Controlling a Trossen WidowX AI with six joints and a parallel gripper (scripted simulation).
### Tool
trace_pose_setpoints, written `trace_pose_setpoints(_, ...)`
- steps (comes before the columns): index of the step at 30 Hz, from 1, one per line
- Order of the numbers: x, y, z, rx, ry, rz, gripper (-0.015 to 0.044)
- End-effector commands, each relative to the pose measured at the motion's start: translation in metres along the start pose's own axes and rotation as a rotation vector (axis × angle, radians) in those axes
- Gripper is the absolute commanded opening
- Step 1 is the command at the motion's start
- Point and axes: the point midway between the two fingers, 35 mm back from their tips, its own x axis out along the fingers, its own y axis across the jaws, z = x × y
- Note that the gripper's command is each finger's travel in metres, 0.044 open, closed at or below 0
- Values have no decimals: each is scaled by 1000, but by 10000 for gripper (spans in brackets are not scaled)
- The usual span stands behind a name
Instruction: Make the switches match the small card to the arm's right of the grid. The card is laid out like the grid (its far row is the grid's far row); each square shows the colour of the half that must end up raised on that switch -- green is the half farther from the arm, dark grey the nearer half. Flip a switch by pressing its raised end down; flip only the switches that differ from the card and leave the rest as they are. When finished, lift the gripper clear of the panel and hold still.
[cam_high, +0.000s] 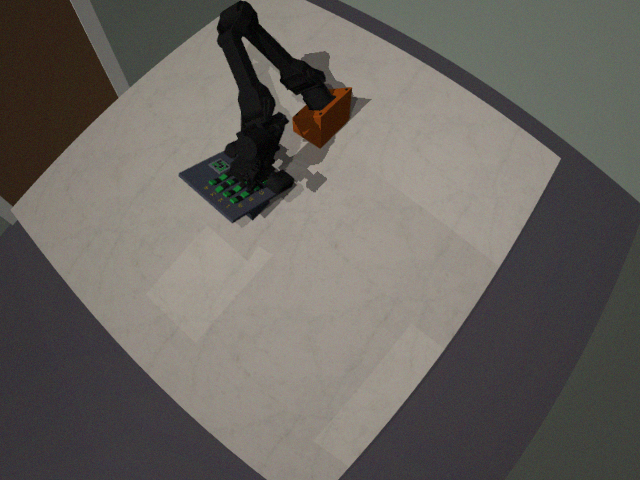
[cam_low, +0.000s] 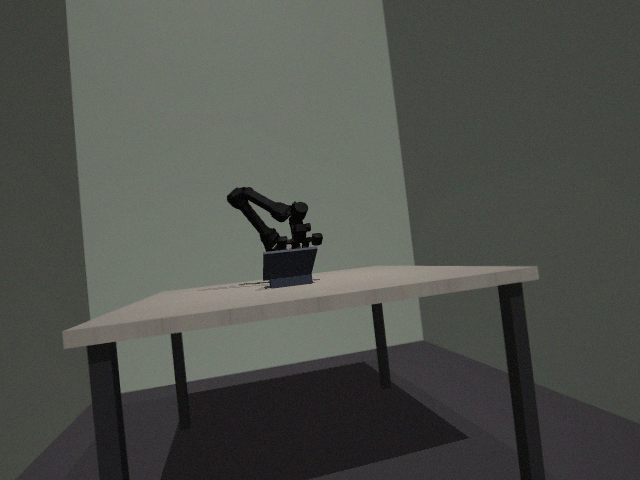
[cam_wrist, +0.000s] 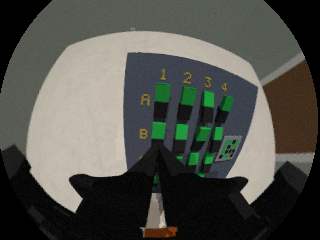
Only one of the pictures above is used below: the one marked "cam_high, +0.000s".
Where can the dark grey switch panel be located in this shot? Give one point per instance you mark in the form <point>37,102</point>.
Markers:
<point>211,179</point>

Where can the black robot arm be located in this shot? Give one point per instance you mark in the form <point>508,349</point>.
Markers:
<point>259,129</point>

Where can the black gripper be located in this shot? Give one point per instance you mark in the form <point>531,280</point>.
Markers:
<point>277,182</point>

